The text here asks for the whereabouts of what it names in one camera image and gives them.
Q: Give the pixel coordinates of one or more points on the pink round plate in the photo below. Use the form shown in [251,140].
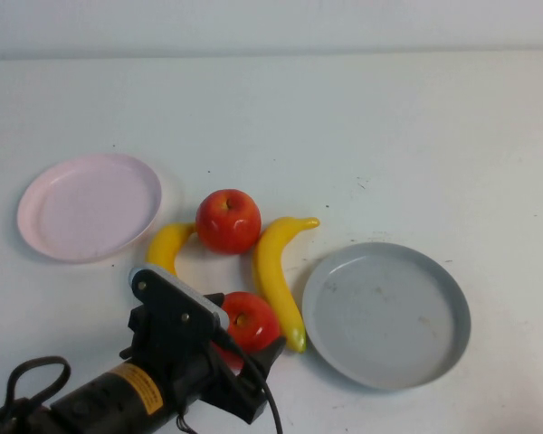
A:
[90,208]

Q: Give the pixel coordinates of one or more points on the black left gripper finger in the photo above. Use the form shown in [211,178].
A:
[215,302]
[269,357]

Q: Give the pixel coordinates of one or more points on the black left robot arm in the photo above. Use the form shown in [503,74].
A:
[95,400]

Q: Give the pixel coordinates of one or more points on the red plastic apple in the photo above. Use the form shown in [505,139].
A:
[258,321]
[228,226]

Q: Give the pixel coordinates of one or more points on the yellow plastic banana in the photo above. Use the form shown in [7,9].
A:
[163,246]
[273,280]

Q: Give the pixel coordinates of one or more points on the grey round plate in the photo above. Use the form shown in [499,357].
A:
[384,316]

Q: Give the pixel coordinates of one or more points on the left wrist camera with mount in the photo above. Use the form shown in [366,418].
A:
[163,289]

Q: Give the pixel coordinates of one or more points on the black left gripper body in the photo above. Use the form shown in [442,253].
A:
[185,361]

